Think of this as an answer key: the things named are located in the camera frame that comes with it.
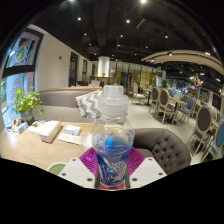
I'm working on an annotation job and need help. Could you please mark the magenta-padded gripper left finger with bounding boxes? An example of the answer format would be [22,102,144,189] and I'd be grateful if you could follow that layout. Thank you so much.
[58,147,100,190]

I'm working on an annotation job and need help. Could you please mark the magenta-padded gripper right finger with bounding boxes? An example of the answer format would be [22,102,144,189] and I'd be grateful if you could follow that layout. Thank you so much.
[124,147,168,190]

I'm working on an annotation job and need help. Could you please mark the clear bottle with blue label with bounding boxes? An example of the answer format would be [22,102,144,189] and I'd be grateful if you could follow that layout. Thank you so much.
[90,84,136,190]

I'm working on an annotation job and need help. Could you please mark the pale green mug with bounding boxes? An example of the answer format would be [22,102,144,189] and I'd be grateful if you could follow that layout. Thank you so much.
[46,162,68,177]

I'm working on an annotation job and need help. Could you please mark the grey tufted armchair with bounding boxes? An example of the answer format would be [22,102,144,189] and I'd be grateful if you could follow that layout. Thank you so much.
[132,128,192,176]

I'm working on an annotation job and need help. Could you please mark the clear plastic cup with straw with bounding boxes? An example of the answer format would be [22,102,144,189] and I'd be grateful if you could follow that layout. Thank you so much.
[81,133,96,150]

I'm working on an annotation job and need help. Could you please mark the white paper leaflet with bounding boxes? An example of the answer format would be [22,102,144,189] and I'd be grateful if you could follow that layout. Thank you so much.
[57,132,83,146]

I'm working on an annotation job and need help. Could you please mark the flat round red coaster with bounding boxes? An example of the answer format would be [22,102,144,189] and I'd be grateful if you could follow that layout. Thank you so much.
[99,181,127,191]

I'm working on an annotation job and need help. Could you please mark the small white blue pack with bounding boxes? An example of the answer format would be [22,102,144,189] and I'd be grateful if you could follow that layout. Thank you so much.
[63,124,82,137]

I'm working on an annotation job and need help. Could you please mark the white box with wooden edge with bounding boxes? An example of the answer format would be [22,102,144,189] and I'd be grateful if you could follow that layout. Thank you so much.
[38,120,62,144]

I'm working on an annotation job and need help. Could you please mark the grey white chevron pillow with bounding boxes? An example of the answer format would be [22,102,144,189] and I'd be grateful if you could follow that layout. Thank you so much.
[75,89,103,120]

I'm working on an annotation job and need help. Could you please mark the blue white tissue pack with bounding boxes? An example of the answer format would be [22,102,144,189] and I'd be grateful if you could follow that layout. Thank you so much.
[14,121,30,135]

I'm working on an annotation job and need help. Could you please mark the group of dining chairs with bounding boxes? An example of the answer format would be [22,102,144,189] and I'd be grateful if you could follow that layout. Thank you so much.
[129,81,224,163]

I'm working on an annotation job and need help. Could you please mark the green potted plant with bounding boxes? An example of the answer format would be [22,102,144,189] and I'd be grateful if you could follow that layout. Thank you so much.
[11,87,46,125]

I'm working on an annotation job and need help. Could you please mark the window with posters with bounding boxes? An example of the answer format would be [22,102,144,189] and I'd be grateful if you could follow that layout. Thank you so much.
[0,28,44,114]

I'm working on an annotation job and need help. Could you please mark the group of ceiling spotlights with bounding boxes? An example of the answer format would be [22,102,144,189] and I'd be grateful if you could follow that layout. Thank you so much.
[66,0,214,58]

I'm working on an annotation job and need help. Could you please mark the grey sofa with wooden frame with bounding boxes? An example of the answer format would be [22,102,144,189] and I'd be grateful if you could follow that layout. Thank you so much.
[34,86,104,124]

